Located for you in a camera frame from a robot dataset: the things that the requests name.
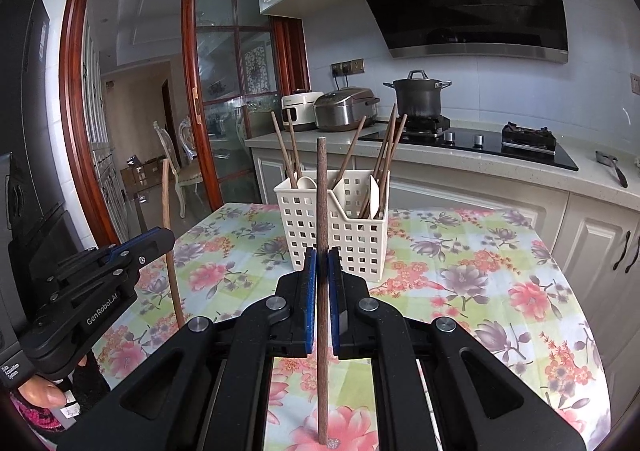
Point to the white perforated utensil basket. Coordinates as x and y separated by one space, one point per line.
362 243

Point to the person left hand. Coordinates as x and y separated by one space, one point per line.
43 393

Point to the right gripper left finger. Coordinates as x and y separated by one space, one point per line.
207 387

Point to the white ceramic spoon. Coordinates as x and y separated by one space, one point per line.
306 183
371 202

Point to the wall power outlet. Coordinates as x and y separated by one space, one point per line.
347 68
635 83

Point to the black cooking pot with lid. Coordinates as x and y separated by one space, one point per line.
418 95

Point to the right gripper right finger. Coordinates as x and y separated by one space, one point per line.
435 386

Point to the wall power outlet right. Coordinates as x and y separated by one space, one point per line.
635 83

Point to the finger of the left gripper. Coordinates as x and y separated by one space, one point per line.
153 242

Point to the red wooden sliding door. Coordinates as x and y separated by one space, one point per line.
238 187

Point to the silver rice cooker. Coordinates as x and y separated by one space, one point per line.
345 108

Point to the white rice cooker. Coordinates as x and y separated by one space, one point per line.
297 110

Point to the floral tablecloth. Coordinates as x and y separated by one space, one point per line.
234 257

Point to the white dining chair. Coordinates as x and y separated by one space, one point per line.
184 177

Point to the wall power outlet left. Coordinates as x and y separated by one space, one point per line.
347 68

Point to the white lower cabinets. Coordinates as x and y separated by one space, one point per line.
547 280

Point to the black gas stove top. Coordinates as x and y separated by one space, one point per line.
513 141

